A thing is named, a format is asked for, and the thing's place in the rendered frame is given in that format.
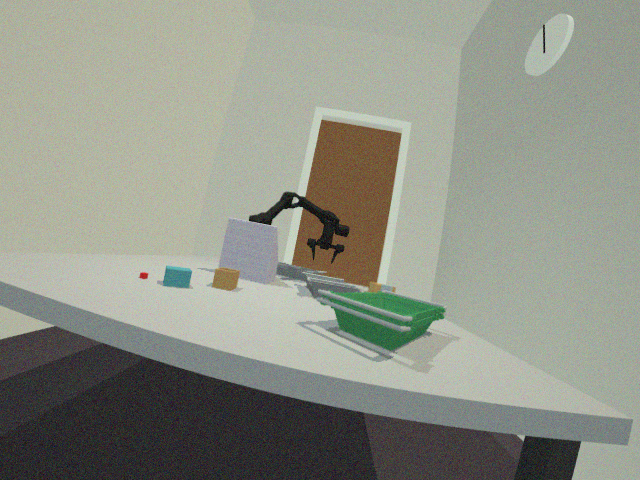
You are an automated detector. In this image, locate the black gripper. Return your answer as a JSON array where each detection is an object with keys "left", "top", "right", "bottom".
[{"left": 307, "top": 231, "right": 345, "bottom": 264}]

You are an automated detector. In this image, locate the teal rectangular block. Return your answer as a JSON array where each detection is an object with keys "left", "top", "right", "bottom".
[{"left": 163, "top": 266, "right": 192, "bottom": 288}]

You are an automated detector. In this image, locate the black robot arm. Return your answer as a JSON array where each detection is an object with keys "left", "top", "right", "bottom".
[{"left": 249, "top": 191, "right": 349, "bottom": 237}]

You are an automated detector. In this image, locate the orange open-top box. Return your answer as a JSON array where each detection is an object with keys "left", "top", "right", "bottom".
[{"left": 212, "top": 267, "right": 239, "bottom": 291}]

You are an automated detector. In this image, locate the tan rectangular block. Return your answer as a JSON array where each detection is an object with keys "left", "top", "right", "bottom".
[{"left": 367, "top": 282, "right": 396, "bottom": 293}]

